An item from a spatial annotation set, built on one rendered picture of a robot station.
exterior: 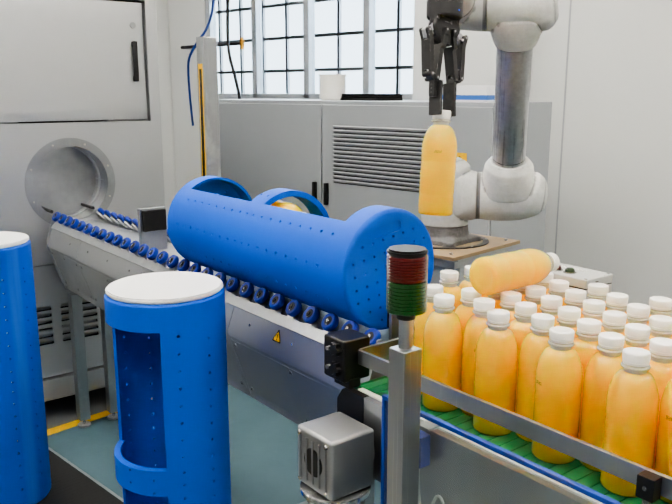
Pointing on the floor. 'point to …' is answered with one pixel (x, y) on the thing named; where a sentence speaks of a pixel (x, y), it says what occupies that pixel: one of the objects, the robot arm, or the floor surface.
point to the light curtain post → (208, 106)
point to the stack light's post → (403, 425)
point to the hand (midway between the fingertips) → (442, 99)
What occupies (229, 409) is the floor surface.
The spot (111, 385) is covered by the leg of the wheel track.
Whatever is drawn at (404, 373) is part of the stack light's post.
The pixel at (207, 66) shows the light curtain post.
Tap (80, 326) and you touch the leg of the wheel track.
